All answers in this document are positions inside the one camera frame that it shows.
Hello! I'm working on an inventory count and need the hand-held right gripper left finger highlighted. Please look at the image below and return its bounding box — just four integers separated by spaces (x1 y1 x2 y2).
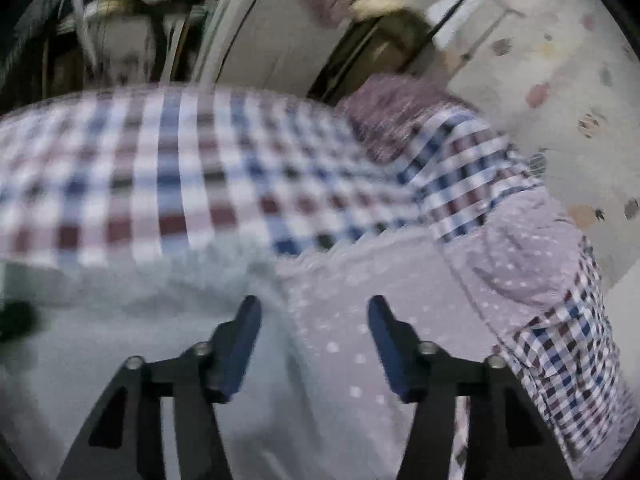
55 295 263 480

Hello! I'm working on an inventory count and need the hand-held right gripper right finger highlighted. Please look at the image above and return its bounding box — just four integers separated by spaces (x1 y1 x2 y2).
367 294 576 480

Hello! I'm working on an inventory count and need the light grey garment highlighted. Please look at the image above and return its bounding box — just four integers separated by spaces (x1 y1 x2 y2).
0 234 351 480

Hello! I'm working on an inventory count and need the lilac dotted checkered quilt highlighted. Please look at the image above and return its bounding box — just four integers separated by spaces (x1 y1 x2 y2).
277 107 631 480

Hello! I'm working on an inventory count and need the checkered bed sheet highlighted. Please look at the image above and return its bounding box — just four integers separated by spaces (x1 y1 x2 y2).
0 85 431 268

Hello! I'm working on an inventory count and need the mauve fuzzy blanket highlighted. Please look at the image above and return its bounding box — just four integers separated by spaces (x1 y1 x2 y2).
335 72 481 161

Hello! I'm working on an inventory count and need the beige cloth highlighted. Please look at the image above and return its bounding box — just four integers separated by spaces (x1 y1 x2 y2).
350 0 426 22

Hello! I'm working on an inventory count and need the spotted wall covering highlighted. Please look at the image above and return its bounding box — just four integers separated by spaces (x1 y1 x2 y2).
435 0 640 291

